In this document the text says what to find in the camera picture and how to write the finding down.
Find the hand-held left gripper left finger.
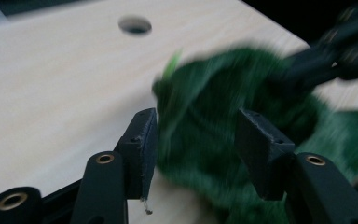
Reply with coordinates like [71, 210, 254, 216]
[114, 107, 159, 201]

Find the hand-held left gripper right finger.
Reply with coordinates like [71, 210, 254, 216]
[234, 107, 296, 202]

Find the green furry cloth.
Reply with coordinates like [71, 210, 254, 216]
[151, 46, 358, 224]

